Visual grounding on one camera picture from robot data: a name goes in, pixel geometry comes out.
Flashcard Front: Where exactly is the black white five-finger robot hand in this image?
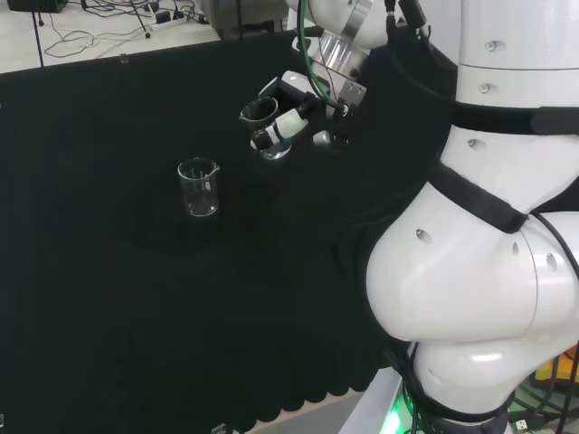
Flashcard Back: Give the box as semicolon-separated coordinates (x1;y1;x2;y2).
250;70;350;153

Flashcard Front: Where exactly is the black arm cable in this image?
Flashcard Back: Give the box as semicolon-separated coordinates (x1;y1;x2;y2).
528;211;579;278

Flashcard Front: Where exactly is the black bench cloth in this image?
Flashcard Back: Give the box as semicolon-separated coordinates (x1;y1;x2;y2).
0;29;579;429

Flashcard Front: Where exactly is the yellow stop button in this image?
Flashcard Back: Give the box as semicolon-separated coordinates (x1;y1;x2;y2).
533;345;579;385

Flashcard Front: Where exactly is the green cable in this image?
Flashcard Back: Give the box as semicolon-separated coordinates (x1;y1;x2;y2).
296;0;347;110

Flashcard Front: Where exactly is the small clear glass beaker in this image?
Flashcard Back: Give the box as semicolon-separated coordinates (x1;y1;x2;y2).
238;96;291;162

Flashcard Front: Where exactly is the dark tripod leg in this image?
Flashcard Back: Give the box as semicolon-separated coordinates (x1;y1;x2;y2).
30;0;45;69

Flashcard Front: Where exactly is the white power strip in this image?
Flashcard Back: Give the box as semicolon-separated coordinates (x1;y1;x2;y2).
151;9;187;33

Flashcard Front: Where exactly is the black box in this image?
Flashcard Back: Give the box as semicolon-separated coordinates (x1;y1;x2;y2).
6;0;69;14

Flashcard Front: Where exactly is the white floor cable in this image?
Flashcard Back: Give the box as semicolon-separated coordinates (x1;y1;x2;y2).
43;15;153;60

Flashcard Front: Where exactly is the clear glass beaker with spout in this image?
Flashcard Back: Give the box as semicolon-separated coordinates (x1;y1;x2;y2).
176;156;222;219

